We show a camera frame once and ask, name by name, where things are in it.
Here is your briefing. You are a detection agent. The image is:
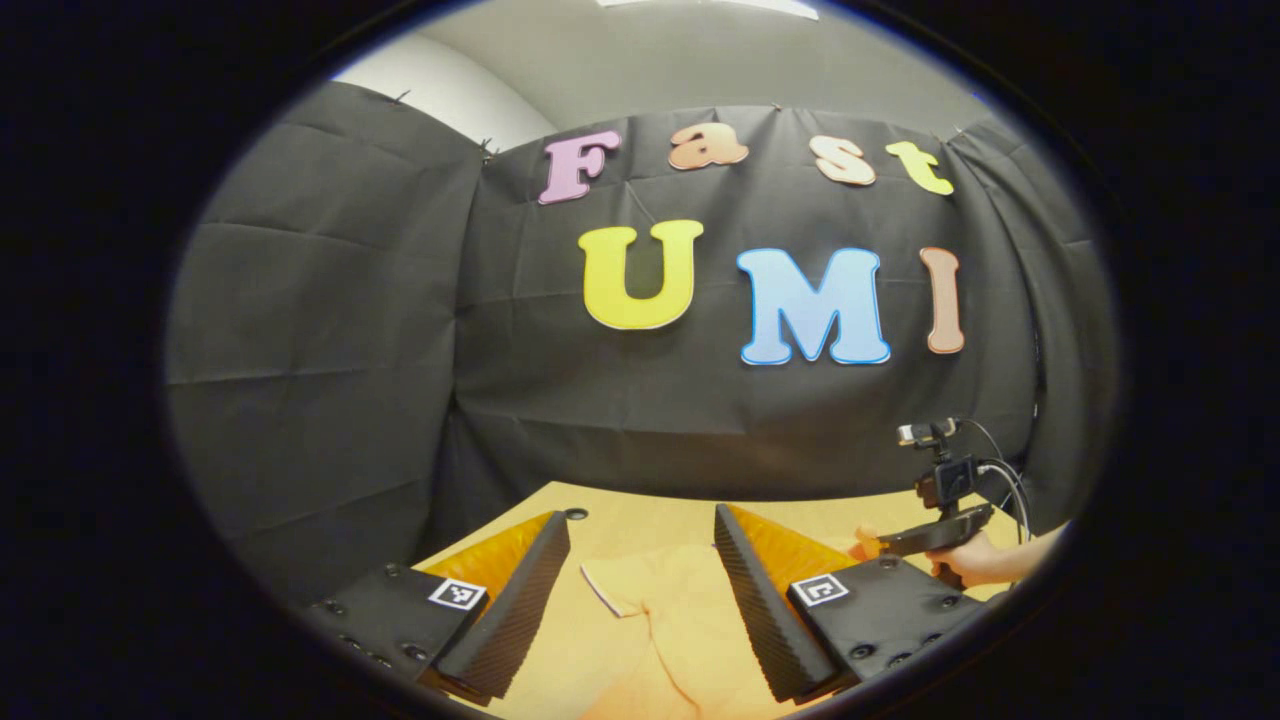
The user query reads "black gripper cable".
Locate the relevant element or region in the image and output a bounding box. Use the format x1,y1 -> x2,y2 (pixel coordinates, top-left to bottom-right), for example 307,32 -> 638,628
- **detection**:
958,418 -> 1033,546

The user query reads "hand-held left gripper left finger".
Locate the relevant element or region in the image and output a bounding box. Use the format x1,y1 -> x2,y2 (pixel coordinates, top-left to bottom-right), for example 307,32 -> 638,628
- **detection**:
310,510 -> 572,701

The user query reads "white ceiling light panel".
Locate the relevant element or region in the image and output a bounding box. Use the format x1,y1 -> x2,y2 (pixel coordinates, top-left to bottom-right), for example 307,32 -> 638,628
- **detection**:
598,0 -> 821,21

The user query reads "orange T-shirt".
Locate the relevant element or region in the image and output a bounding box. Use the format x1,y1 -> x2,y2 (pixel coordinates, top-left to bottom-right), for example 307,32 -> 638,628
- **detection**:
580,540 -> 791,720

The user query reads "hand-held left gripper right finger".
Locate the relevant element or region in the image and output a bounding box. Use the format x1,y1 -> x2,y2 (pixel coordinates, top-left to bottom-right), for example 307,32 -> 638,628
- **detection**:
713,502 -> 988,704

